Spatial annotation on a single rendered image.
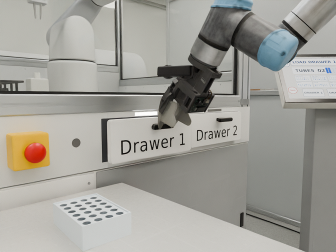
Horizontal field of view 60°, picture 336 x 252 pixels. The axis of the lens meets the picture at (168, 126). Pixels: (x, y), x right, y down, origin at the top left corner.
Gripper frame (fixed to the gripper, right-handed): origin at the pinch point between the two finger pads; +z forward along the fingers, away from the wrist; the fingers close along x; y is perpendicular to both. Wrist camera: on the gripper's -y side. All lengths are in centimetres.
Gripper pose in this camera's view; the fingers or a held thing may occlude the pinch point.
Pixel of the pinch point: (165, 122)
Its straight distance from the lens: 77.8
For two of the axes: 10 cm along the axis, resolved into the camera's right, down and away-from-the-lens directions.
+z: -3.9, 7.7, 5.0
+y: 5.6, 6.3, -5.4
